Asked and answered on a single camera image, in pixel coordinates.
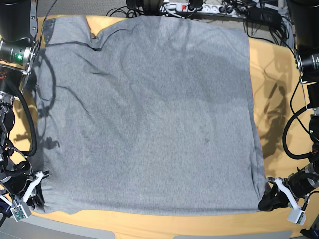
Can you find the black clamp right corner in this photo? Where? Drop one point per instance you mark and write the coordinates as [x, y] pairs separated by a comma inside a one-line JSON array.
[[312, 232]]

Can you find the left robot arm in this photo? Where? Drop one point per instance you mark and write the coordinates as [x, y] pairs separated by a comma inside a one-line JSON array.
[[305, 16]]

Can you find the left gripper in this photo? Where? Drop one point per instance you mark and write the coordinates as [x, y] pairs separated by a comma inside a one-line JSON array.
[[299, 184]]

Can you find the white power strip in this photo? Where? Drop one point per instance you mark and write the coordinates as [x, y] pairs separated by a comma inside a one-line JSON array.
[[182, 10]]

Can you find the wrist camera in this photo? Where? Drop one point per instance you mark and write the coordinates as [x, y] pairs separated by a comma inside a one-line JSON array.
[[297, 216], [20, 210]]

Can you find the black power adapter box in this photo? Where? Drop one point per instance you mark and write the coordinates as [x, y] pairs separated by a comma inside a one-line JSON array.
[[264, 17]]

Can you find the grey t-shirt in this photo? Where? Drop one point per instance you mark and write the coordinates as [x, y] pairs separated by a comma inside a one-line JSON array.
[[152, 115]]

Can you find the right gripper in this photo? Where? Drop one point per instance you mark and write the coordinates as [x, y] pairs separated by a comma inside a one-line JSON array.
[[26, 188]]

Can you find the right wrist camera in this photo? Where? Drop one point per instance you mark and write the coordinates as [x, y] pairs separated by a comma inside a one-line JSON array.
[[20, 210]]

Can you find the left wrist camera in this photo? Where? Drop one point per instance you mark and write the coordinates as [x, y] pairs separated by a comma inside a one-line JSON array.
[[297, 216]]

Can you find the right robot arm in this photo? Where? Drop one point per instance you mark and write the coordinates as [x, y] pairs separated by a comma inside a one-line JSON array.
[[19, 48]]

